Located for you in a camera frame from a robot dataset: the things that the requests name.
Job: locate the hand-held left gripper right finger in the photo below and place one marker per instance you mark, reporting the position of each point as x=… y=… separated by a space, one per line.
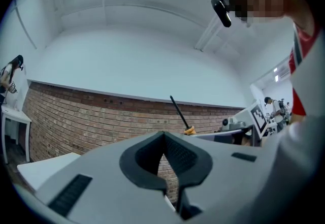
x=223 y=179

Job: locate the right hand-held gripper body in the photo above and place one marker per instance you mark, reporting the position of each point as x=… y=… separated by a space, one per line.
x=259 y=116

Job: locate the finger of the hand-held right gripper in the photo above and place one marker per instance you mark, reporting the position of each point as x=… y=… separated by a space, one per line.
x=218 y=133

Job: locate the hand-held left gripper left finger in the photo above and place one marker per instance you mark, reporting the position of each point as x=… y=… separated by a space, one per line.
x=106 y=182

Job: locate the person's red and white shirt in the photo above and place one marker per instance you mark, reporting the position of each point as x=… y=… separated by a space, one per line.
x=304 y=141

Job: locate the white ceiling conduit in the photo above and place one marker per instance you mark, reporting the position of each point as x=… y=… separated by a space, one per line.
x=207 y=35

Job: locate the white table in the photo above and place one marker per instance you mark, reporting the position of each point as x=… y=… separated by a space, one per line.
x=15 y=116

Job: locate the black head-worn camera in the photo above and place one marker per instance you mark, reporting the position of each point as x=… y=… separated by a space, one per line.
x=223 y=13

